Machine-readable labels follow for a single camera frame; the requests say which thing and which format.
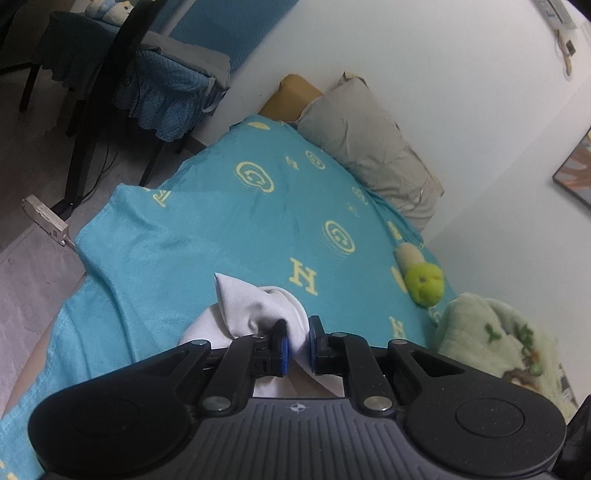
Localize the grey cloth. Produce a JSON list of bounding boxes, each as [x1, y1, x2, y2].
[[137, 33, 232, 90]]

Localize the white table with black legs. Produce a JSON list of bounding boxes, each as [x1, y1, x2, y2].
[[51, 0, 169, 220]]

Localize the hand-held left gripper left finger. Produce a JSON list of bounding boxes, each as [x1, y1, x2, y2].
[[139, 318, 291, 414]]

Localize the black floor cable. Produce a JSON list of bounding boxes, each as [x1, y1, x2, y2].
[[69, 134, 122, 204]]

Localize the white printed t-shirt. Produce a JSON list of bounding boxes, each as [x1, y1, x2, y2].
[[178, 272, 346, 400]]

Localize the blue covered chair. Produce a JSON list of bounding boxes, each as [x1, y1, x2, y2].
[[111, 0, 303, 185], [18, 0, 134, 114]]

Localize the green plush toy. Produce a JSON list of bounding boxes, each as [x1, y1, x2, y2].
[[394, 244, 447, 308]]

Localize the green lion print blanket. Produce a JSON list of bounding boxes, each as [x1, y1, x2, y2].
[[430, 292, 579, 409]]

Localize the grey pillow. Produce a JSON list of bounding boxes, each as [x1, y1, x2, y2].
[[294, 71, 445, 232]]

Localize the beige power strip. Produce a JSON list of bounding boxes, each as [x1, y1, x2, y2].
[[21, 194, 71, 244]]

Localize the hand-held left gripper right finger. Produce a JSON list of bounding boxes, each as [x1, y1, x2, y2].
[[307, 316, 462, 412]]

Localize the teal patterned bedsheet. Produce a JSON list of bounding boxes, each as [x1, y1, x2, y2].
[[0, 114, 459, 480]]

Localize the framed wall picture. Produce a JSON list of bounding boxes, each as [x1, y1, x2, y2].
[[551, 128, 591, 209]]

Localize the mustard yellow cushion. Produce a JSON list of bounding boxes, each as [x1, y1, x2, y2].
[[257, 74, 325, 124]]

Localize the white wall fixture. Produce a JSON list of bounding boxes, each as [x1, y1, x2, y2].
[[534, 0, 583, 81]]

